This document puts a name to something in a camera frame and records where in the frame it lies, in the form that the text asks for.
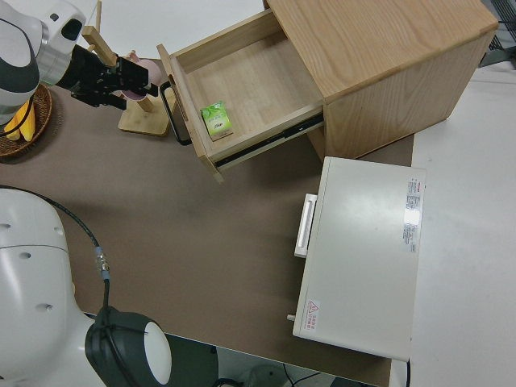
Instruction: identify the light wooden cabinet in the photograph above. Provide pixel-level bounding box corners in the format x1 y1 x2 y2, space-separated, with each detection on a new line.
264 0 500 160

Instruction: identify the white toaster oven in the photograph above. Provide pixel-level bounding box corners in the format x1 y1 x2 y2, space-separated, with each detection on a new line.
292 156 427 361

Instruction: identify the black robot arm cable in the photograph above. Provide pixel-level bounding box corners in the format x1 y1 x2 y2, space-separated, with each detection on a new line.
0 94 136 387

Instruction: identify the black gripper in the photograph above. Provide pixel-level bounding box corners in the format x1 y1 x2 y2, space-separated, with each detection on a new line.
56 45 160 111

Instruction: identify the black wire mesh panel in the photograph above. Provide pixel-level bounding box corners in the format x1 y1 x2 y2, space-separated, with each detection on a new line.
479 0 516 70

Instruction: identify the brown table mat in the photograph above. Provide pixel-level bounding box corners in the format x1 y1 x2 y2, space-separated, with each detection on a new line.
0 48 416 387

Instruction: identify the yellow corn cob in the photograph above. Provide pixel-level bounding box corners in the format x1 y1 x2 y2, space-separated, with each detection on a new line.
3 110 22 142
18 100 36 143

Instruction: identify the black metal drawer handle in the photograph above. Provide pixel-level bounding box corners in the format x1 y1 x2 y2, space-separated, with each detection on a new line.
160 80 191 147

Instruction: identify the pink mug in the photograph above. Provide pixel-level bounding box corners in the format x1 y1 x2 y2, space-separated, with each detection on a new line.
120 58 164 102

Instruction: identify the wooden drawer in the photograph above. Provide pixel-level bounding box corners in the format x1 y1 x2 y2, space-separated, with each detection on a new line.
156 8 326 185

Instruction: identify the small green carton box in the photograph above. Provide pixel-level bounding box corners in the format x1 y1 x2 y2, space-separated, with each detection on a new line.
200 100 236 142

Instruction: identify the wooden mug tree stand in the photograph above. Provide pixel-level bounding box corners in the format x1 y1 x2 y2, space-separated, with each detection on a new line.
81 26 175 138

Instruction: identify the round wicker basket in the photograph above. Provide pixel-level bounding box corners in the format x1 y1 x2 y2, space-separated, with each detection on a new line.
0 83 54 159

